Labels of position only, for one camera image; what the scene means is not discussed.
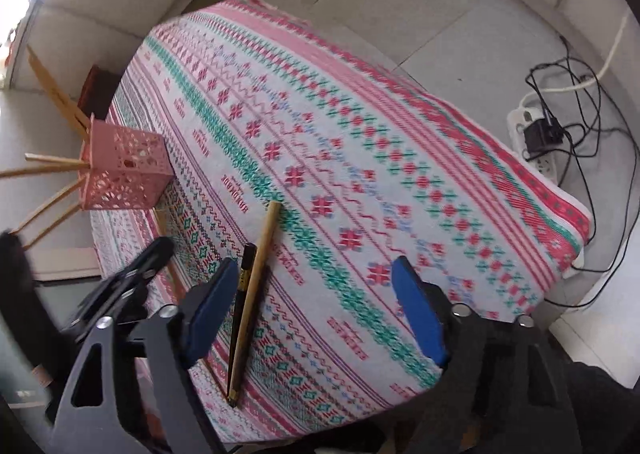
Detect dark cloth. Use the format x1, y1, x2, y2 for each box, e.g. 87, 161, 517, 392
550, 359, 640, 454

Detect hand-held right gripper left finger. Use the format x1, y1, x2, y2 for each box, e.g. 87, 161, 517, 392
50, 256, 241, 454

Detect white power strip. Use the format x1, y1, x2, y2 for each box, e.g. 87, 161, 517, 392
506, 92, 561, 179

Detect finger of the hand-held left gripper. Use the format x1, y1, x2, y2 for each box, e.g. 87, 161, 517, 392
97, 237, 175, 292
65, 279, 151, 329

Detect dark chopstick with gold band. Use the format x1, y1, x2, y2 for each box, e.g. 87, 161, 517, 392
226, 243, 258, 407

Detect light bamboo chopstick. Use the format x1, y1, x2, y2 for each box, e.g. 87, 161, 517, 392
227, 201, 283, 409

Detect black power adapter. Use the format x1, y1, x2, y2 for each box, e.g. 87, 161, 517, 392
522, 116, 566, 155

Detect white cable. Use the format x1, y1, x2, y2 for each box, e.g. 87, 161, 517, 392
517, 14, 628, 109

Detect patterned tablecloth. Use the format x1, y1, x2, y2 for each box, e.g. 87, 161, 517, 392
90, 0, 596, 445

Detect black cables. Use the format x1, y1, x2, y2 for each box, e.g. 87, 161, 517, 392
525, 36, 640, 307

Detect brown trash bin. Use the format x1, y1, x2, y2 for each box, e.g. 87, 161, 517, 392
77, 64, 123, 125

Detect pink perforated utensil holder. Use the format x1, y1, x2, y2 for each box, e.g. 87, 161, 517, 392
80, 114, 176, 212

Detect bunch of bamboo chopsticks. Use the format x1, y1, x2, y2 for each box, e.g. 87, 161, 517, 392
0, 44, 96, 251

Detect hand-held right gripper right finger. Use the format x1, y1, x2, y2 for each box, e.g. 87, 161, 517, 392
391, 255, 583, 454

